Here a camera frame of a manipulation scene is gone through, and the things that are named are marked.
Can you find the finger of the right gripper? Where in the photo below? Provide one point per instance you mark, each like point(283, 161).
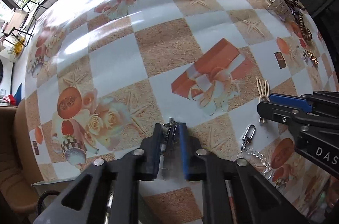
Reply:
point(298, 102)
point(295, 119)

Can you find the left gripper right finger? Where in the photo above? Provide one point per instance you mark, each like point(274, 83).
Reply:
point(233, 191)

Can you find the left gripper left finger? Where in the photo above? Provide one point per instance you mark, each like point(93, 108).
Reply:
point(108, 192)

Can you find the gold bunny hair clip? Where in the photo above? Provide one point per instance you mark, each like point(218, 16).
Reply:
point(263, 88)

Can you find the silver bar hair clip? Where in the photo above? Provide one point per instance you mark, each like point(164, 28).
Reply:
point(170, 131)

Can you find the grey shallow tray box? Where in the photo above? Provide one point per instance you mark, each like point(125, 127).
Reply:
point(54, 183)

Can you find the gold leaf hair clip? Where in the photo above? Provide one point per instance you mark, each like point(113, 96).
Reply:
point(310, 58)

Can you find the brown leather chair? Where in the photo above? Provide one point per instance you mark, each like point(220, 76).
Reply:
point(19, 169)

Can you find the clear large claw clip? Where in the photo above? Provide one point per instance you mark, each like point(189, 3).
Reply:
point(278, 8)

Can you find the checkered patterned tablecloth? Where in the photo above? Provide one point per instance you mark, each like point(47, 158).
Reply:
point(102, 73)

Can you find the black folding chair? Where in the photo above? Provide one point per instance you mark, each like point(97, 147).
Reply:
point(21, 21)

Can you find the clear bead chain keyring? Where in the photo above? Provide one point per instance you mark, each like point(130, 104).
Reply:
point(247, 139)

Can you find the yellow item wire rack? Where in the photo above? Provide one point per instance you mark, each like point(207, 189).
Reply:
point(17, 47)

